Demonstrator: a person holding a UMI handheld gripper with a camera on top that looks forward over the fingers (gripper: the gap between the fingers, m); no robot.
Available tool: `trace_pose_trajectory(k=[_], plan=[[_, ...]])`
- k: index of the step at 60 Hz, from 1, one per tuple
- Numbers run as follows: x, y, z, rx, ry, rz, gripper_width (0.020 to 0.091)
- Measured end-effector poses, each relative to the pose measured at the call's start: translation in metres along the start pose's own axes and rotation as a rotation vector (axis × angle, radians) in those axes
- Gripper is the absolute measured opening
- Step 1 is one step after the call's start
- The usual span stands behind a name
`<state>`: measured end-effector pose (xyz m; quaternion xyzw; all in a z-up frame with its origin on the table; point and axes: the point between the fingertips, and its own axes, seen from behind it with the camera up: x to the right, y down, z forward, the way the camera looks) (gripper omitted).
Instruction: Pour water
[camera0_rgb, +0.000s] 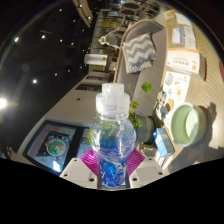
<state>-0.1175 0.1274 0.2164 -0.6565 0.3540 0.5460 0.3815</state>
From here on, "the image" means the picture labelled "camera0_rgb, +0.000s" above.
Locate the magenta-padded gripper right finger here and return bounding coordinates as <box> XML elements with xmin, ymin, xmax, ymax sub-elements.
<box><xmin>126</xmin><ymin>148</ymin><xmax>167</xmax><ymax>190</ymax></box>

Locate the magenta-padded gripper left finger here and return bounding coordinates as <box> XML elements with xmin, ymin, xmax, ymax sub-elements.
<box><xmin>59</xmin><ymin>148</ymin><xmax>101</xmax><ymax>190</ymax></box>

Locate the clear blue-labelled water bottle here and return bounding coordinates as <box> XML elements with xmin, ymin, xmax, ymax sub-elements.
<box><xmin>89</xmin><ymin>82</ymin><xmax>138</xmax><ymax>189</ymax></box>

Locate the window with festive stickers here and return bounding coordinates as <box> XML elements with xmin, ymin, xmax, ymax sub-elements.
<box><xmin>23</xmin><ymin>119</ymin><xmax>93</xmax><ymax>176</ymax></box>

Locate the small blue-white carton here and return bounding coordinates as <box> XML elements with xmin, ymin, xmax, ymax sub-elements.
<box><xmin>152</xmin><ymin>127</ymin><xmax>176</xmax><ymax>158</ymax></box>

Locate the green potted plant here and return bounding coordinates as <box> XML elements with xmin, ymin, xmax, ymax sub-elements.
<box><xmin>87</xmin><ymin>81</ymin><xmax>158</xmax><ymax>145</ymax></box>

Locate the pale green mug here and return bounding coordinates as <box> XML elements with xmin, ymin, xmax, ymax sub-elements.
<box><xmin>169</xmin><ymin>102</ymin><xmax>208</xmax><ymax>148</ymax></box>

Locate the printed picture leaflet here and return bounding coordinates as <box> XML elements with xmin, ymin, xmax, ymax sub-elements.
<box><xmin>155</xmin><ymin>70</ymin><xmax>191</xmax><ymax>119</ymax></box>

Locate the group of ceiling spotlights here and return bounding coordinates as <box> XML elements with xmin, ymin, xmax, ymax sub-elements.
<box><xmin>0</xmin><ymin>6</ymin><xmax>78</xmax><ymax>111</ymax></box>

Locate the grey curved sofa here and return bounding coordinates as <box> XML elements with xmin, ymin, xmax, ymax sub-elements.
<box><xmin>113</xmin><ymin>18</ymin><xmax>168</xmax><ymax>118</ymax></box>

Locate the white round column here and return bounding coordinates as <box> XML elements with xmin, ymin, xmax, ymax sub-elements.
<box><xmin>83</xmin><ymin>53</ymin><xmax>108</xmax><ymax>67</ymax></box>

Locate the white box with orange print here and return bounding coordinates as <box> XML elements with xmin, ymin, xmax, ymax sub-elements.
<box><xmin>165</xmin><ymin>47</ymin><xmax>207</xmax><ymax>81</ymax></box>

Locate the grey chevron cushion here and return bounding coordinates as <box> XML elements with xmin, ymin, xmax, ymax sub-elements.
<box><xmin>121</xmin><ymin>32</ymin><xmax>158</xmax><ymax>75</ymax></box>

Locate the flat round red coaster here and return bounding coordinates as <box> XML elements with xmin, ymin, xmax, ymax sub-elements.
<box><xmin>218</xmin><ymin>61</ymin><xmax>224</xmax><ymax>83</ymax></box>

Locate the person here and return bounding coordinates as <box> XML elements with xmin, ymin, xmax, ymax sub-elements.
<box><xmin>97</xmin><ymin>31</ymin><xmax>123</xmax><ymax>49</ymax></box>

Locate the white packet with blue print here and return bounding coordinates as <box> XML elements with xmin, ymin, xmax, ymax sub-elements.
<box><xmin>171</xmin><ymin>27</ymin><xmax>185</xmax><ymax>46</ymax></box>

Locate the white paper napkin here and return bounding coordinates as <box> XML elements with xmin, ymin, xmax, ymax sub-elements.
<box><xmin>182</xmin><ymin>24</ymin><xmax>198</xmax><ymax>51</ymax></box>

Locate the yellow leaflet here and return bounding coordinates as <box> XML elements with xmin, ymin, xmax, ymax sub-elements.
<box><xmin>163</xmin><ymin>9</ymin><xmax>175</xmax><ymax>20</ymax></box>

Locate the group of dining chairs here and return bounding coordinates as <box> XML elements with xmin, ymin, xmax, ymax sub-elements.
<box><xmin>118</xmin><ymin>0</ymin><xmax>161</xmax><ymax>18</ymax></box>

